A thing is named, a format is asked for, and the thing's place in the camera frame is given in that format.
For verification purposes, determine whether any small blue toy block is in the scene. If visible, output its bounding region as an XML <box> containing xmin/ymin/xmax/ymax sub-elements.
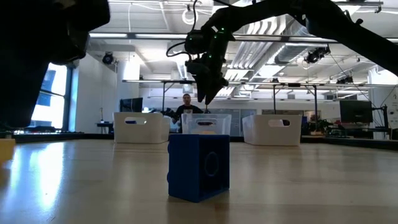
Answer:
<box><xmin>167</xmin><ymin>134</ymin><xmax>231</xmax><ymax>203</ymax></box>

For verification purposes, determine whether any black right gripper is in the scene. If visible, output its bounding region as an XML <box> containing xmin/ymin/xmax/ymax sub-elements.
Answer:
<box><xmin>185</xmin><ymin>51</ymin><xmax>229</xmax><ymax>106</ymax></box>

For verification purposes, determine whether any clear plastic bin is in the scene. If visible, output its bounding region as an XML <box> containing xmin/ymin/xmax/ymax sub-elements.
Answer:
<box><xmin>181</xmin><ymin>113</ymin><xmax>233</xmax><ymax>136</ymax></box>

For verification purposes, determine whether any large bright window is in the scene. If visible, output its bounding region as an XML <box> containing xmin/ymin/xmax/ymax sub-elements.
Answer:
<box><xmin>29</xmin><ymin>62</ymin><xmax>73</xmax><ymax>131</ymax></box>

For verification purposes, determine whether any small dark side table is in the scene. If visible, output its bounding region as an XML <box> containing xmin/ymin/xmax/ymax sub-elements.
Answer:
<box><xmin>96</xmin><ymin>107</ymin><xmax>114</xmax><ymax>134</ymax></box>

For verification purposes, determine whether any person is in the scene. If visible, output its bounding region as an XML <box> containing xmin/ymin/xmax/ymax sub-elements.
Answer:
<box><xmin>172</xmin><ymin>93</ymin><xmax>205</xmax><ymax>134</ymax></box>

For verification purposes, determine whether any cluttered black workbench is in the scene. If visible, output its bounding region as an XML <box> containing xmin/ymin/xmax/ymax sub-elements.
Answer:
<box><xmin>303</xmin><ymin>105</ymin><xmax>398</xmax><ymax>141</ymax></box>

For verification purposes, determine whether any black ceiling camera rig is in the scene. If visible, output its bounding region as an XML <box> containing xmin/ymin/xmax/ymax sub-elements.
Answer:
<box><xmin>303</xmin><ymin>45</ymin><xmax>331</xmax><ymax>65</ymax></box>

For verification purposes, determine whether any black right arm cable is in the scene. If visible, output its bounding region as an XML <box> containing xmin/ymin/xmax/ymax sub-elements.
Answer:
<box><xmin>165</xmin><ymin>0</ymin><xmax>200</xmax><ymax>60</ymax></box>

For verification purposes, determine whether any ceiling strip light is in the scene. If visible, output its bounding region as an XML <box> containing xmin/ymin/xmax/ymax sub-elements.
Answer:
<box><xmin>134</xmin><ymin>33</ymin><xmax>187</xmax><ymax>40</ymax></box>
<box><xmin>287</xmin><ymin>36</ymin><xmax>338</xmax><ymax>44</ymax></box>
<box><xmin>88</xmin><ymin>32</ymin><xmax>128</xmax><ymax>39</ymax></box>

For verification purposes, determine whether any black monitor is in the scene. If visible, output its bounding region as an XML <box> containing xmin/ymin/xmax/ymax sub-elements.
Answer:
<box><xmin>339</xmin><ymin>99</ymin><xmax>374</xmax><ymax>124</ymax></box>
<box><xmin>119</xmin><ymin>97</ymin><xmax>144</xmax><ymax>113</ymax></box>

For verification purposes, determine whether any white wall poster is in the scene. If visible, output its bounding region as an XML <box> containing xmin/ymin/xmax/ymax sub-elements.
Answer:
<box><xmin>387</xmin><ymin>92</ymin><xmax>398</xmax><ymax>130</ymax></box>

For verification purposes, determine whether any black ceiling fixture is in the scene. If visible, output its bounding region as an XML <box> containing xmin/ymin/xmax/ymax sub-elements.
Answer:
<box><xmin>336</xmin><ymin>74</ymin><xmax>354</xmax><ymax>85</ymax></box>

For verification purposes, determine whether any white coiled ceiling cable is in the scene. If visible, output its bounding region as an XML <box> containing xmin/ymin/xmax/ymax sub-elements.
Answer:
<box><xmin>181</xmin><ymin>7</ymin><xmax>200</xmax><ymax>26</ymax></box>

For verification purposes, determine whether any black metal frame rack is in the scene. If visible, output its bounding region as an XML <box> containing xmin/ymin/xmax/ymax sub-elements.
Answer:
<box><xmin>271</xmin><ymin>82</ymin><xmax>318</xmax><ymax>133</ymax></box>
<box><xmin>161</xmin><ymin>80</ymin><xmax>210</xmax><ymax>116</ymax></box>

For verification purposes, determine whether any white plastic bin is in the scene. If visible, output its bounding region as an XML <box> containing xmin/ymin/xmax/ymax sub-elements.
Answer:
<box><xmin>242</xmin><ymin>114</ymin><xmax>303</xmax><ymax>146</ymax></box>
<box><xmin>113</xmin><ymin>111</ymin><xmax>171</xmax><ymax>144</ymax></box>

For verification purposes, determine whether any large silver ventilation duct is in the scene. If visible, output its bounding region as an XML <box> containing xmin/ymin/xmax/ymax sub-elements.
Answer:
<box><xmin>273</xmin><ymin>30</ymin><xmax>336</xmax><ymax>66</ymax></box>

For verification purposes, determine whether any black aluminium table frame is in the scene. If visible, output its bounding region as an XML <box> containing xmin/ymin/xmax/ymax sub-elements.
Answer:
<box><xmin>0</xmin><ymin>131</ymin><xmax>398</xmax><ymax>147</ymax></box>

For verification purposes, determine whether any white ventilation duct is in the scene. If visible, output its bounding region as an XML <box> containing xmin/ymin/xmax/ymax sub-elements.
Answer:
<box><xmin>167</xmin><ymin>39</ymin><xmax>191</xmax><ymax>80</ymax></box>

